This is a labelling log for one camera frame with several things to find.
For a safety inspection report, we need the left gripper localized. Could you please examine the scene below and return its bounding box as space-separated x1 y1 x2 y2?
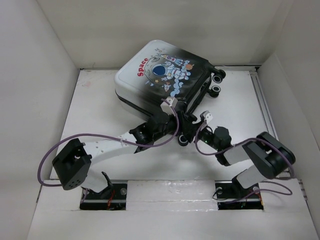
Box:
152 109 192 141

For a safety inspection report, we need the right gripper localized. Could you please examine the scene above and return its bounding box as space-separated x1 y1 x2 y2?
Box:
183 120 221 151

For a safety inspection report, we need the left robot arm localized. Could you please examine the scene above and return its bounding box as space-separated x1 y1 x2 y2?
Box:
52 111 197 199

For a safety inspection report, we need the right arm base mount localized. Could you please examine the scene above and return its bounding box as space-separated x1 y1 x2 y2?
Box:
212 175 266 210

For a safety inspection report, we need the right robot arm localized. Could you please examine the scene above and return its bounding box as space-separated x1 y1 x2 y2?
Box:
194 126 296 197

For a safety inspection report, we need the black kids suitcase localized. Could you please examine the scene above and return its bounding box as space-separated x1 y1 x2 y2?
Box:
113 39 227 147

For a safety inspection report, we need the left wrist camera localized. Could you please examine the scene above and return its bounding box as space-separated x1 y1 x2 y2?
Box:
160 96 178 115

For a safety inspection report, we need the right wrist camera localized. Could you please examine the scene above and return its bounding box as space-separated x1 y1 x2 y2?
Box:
200 110 213 125

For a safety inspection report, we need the aluminium rail frame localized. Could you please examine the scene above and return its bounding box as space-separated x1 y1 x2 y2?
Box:
79 64 293 180

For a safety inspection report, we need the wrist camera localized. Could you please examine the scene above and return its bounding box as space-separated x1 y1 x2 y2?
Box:
200 110 213 125
160 96 178 115

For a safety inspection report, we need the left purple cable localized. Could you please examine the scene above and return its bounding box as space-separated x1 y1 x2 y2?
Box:
36 99 180 188

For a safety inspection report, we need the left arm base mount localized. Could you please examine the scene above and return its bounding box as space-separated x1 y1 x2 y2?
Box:
79 171 128 211

